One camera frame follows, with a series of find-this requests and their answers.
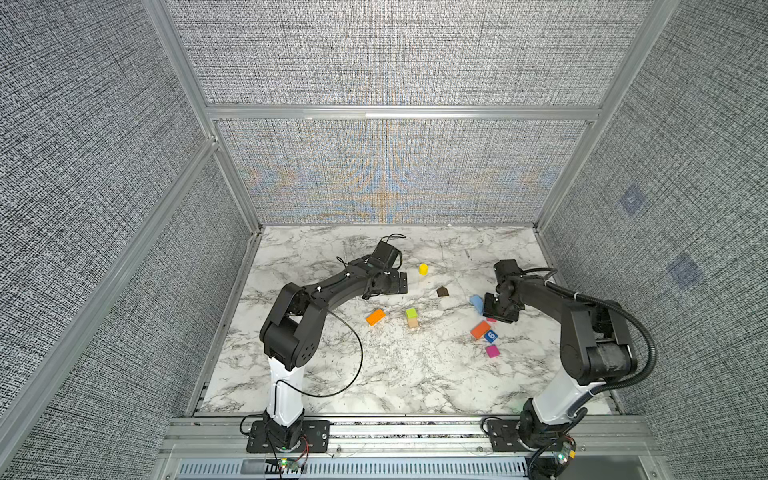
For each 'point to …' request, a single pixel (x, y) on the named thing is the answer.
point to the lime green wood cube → (411, 313)
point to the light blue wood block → (477, 302)
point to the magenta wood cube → (492, 351)
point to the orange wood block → (375, 317)
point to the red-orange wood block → (479, 330)
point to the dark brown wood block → (442, 291)
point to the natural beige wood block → (413, 322)
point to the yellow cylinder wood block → (423, 269)
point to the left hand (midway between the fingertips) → (394, 286)
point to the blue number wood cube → (490, 336)
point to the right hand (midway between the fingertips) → (491, 312)
